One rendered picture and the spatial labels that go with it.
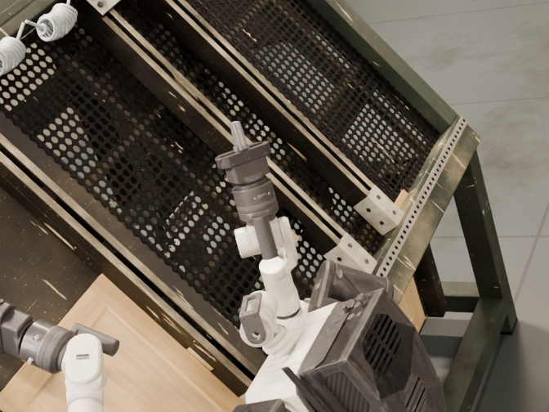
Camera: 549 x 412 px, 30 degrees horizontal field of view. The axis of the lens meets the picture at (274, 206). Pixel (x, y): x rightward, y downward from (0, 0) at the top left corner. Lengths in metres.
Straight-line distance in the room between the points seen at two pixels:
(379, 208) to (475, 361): 0.84
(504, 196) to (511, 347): 1.02
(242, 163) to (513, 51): 4.01
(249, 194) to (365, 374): 0.54
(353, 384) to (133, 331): 0.72
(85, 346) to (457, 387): 1.82
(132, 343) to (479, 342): 1.63
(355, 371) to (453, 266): 2.60
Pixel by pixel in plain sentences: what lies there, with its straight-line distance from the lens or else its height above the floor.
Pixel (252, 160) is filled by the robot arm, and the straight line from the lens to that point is 2.17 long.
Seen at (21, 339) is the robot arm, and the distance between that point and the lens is 2.03.
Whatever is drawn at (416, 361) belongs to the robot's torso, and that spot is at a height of 1.28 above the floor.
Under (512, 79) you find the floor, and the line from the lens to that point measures 5.72.
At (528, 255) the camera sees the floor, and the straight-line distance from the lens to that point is 4.33.
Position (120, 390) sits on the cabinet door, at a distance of 2.32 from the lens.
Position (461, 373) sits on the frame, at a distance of 3.57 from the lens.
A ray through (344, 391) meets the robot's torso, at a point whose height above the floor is 1.34.
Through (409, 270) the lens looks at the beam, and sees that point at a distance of 2.98.
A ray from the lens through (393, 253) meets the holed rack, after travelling 2.96.
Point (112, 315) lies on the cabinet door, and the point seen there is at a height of 1.30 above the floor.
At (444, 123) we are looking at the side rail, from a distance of 3.47.
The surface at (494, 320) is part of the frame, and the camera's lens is 3.76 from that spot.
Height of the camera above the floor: 2.53
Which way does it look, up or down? 29 degrees down
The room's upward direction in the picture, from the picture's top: 20 degrees counter-clockwise
